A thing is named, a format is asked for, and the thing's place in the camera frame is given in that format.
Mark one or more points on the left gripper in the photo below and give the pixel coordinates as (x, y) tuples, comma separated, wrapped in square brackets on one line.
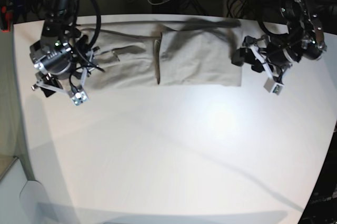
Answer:
[(263, 55)]

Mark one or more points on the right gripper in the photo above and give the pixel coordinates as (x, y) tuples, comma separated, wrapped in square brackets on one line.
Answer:
[(59, 70)]

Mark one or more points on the beige t-shirt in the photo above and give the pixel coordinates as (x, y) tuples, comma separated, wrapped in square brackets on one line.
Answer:
[(163, 53)]

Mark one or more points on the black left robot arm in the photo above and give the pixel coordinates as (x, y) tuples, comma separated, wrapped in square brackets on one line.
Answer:
[(305, 35)]

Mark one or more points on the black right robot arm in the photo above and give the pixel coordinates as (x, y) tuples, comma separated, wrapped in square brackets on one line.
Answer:
[(59, 29)]

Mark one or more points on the red black clamp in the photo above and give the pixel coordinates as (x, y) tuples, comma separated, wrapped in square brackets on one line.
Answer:
[(6, 17)]

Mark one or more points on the white cabinet corner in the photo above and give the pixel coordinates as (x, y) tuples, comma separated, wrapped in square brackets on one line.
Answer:
[(26, 201)]

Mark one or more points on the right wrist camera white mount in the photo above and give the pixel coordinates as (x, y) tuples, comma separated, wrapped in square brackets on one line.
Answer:
[(79, 98)]

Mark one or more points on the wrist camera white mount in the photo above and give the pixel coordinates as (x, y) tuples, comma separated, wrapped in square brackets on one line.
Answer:
[(79, 98), (273, 86)]

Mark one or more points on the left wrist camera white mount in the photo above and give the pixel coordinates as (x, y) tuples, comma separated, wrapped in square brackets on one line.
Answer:
[(273, 86)]

